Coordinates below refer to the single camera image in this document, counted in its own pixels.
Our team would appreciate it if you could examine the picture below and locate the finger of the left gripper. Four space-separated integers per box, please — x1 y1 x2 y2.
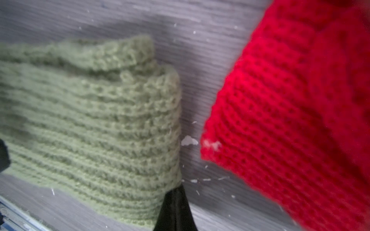
0 140 11 173

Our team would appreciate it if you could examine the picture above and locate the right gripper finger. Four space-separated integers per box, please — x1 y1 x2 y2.
153 184 198 231

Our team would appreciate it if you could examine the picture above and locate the green knitted scarf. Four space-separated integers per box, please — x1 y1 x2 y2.
1 36 182 228

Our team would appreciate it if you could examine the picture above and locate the red knitted scarf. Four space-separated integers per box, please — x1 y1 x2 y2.
200 1 370 231

